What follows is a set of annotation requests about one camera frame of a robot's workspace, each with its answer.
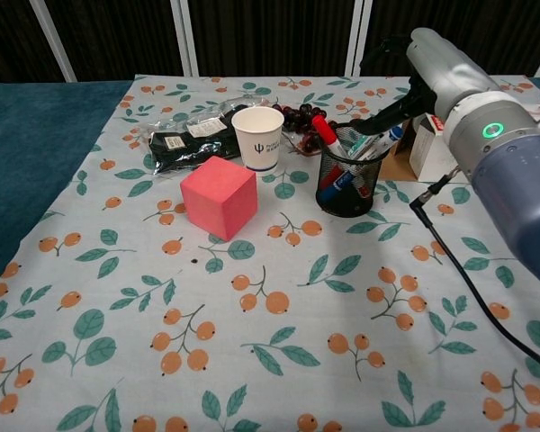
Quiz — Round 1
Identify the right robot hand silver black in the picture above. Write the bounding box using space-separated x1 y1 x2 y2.
336 27 505 136

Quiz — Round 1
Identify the black partition screen panel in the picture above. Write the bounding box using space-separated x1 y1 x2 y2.
0 0 73 85
30 0 198 83
171 0 366 77
346 0 540 78

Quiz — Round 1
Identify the red cap marker pen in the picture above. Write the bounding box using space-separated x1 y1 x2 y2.
311 114 347 157

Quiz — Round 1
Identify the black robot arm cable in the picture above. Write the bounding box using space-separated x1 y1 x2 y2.
409 170 540 380

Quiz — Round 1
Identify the black pen holder cup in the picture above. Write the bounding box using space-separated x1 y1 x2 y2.
315 124 384 220

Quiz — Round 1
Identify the black item in plastic bag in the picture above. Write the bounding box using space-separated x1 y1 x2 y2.
145 95 272 179

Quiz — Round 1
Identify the blue label whiteboard marker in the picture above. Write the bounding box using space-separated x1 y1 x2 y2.
361 143 391 162

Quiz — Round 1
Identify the white product carton box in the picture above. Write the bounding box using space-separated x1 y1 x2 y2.
380 102 540 184

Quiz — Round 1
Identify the floral print tablecloth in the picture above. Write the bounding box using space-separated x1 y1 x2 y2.
0 73 540 432

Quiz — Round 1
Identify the white paper cup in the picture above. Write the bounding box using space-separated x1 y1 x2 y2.
230 105 286 174

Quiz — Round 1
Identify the teal blue table cover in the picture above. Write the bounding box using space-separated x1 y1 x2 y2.
0 75 540 301

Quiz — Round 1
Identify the pink foam cube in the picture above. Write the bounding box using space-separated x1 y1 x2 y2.
180 155 259 242

